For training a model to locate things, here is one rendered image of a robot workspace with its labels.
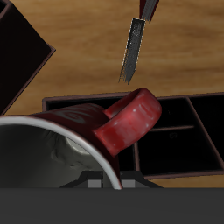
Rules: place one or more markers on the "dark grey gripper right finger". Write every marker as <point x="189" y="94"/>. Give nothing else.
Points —
<point x="128" y="183"/>

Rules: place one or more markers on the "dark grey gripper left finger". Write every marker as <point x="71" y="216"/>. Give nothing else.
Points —
<point x="94" y="183"/>

